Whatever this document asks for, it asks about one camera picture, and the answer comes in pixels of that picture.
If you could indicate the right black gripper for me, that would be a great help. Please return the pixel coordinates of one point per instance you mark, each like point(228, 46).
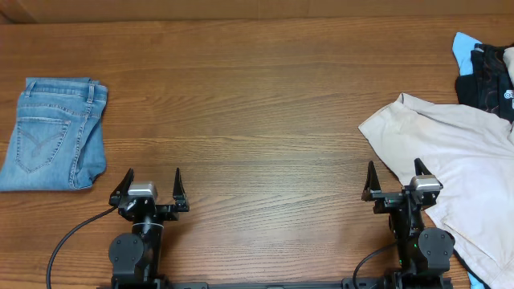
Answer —
point(388, 199)

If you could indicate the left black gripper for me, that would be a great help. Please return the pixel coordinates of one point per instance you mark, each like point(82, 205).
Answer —
point(171, 213)

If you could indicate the beige cotton shorts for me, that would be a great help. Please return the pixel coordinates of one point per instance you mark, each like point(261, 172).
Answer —
point(471, 153)

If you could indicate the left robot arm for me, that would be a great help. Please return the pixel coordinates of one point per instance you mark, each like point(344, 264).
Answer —
point(135, 256)

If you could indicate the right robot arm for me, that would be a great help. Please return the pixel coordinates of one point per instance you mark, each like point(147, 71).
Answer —
point(423, 253)

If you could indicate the folded blue jeans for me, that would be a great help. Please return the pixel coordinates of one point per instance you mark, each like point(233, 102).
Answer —
point(57, 141)

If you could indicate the black patterned garment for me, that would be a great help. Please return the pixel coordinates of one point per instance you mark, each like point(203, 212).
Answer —
point(488, 87)

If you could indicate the light blue garment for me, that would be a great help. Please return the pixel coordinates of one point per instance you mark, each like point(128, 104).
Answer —
point(462, 46)

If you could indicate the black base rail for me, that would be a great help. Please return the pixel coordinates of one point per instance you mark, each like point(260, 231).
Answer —
point(346, 283)

